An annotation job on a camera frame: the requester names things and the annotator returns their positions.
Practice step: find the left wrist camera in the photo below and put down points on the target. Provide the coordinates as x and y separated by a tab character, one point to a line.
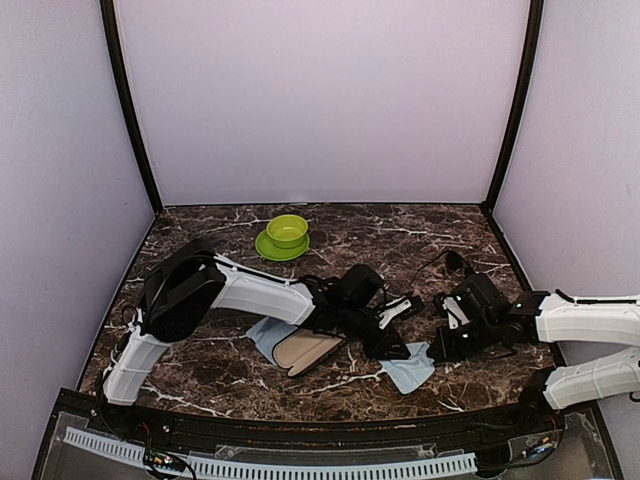
404	308

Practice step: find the right black frame post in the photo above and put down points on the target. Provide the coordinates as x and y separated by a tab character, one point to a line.
526	65

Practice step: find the green plastic plate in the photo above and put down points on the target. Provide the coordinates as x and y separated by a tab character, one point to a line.
267	249

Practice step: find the light blue cloth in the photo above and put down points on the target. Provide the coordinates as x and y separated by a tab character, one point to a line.
267	333
410	374

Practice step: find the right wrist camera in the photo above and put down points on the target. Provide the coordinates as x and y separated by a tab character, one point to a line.
447	307

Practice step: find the black sunglasses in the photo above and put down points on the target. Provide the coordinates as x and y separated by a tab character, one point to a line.
453	262

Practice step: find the black checkered glasses case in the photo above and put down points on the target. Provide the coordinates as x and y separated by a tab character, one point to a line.
303	350

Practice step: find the black frame post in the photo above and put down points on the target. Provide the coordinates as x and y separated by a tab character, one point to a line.
526	65
117	61

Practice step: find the green plastic bowl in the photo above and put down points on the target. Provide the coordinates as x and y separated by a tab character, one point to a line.
287	230

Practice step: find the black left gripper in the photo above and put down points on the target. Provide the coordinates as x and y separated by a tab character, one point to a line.
387	343

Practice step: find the left black frame post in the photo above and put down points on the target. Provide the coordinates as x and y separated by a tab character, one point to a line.
117	61

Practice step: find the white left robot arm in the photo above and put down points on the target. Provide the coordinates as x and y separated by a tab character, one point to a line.
324	313

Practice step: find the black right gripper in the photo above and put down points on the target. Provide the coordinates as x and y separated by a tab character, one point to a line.
447	352

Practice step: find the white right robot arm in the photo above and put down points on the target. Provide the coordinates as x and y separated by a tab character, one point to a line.
480	316

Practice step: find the white slotted cable duct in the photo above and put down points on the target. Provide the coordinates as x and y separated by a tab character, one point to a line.
252	463

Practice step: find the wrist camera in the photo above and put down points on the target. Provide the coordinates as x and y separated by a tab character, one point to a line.
447	307
404	308

